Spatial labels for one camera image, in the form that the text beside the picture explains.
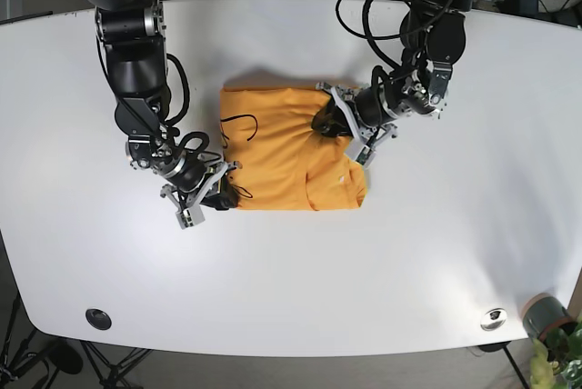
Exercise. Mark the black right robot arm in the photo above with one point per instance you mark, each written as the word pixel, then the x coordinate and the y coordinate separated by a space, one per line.
pixel 152 96

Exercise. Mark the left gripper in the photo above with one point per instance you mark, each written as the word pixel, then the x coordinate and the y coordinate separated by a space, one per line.
pixel 391 96

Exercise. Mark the green potted plant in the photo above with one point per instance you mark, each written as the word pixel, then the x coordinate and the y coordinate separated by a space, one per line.
pixel 556 362

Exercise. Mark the grey plant pot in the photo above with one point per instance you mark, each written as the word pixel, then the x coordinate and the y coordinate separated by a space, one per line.
pixel 544 313

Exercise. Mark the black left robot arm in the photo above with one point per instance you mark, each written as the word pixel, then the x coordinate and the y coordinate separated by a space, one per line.
pixel 431 34

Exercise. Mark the orange yellow T-shirt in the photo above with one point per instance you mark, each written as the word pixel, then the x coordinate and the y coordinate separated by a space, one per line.
pixel 283 163

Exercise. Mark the silver table grommet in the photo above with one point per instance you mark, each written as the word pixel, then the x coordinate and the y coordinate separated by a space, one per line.
pixel 493 319

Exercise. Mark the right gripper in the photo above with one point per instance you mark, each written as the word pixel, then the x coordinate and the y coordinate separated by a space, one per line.
pixel 186 171

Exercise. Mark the black table grommet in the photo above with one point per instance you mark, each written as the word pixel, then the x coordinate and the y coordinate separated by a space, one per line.
pixel 98 319

